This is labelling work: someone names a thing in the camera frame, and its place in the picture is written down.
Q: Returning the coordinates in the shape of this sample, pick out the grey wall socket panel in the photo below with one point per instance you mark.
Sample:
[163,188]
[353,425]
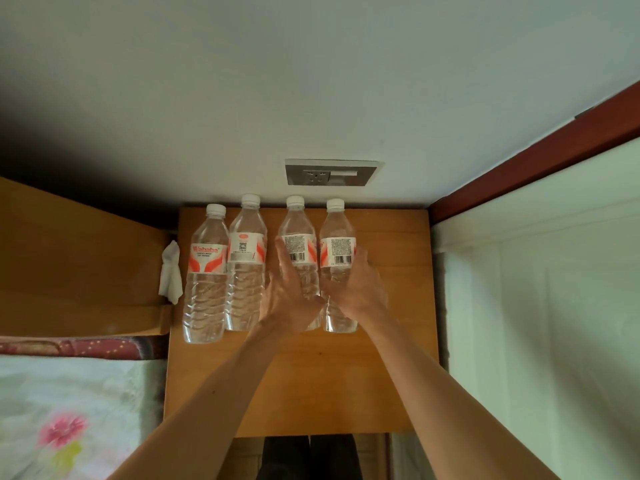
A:
[325,173]

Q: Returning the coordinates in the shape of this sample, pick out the floral white bedsheet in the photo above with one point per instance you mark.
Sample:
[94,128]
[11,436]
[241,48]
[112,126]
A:
[65,419]

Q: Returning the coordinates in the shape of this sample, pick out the white curtain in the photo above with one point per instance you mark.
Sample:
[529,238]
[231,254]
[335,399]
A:
[550,319]

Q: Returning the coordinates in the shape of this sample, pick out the red-brown wooden window frame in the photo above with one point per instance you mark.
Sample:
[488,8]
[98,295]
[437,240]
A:
[540,154]

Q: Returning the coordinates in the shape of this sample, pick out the white crumpled tissue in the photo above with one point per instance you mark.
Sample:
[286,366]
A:
[171,274]

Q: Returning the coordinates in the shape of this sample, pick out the person's left hand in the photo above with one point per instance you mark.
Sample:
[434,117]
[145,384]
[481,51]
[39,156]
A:
[290,307]

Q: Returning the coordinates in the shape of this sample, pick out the clear water bottle white label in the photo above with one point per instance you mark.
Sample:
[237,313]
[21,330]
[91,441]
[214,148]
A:
[245,274]

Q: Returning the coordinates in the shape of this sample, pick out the red patterned mattress edge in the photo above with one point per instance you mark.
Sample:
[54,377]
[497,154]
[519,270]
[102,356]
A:
[75,346]

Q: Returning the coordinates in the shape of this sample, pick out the wooden nightstand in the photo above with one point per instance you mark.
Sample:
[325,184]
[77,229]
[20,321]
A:
[320,374]

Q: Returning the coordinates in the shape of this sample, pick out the person's right thumb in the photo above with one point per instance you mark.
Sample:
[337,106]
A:
[331,289]

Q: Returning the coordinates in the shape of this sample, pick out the clear water bottle red logo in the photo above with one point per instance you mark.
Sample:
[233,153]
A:
[204,294]

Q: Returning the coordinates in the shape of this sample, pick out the clear water bottle barcode label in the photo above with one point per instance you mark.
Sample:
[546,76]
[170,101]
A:
[296,229]
[337,229]

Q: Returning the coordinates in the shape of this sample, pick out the person's dark trouser legs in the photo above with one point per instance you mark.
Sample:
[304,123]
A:
[310,459]

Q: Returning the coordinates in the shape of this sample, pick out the person's right forearm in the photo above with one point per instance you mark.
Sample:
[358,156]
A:
[440,409]

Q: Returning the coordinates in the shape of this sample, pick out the person's right hand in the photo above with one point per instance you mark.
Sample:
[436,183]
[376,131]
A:
[362,297]

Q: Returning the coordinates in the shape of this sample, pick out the person's left thumb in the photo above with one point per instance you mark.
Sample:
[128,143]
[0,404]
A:
[312,297]

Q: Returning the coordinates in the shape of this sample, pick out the person's left forearm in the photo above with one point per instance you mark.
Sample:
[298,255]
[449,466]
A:
[210,409]

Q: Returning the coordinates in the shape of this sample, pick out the wooden bed headboard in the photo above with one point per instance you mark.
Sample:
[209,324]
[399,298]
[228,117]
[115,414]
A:
[75,254]

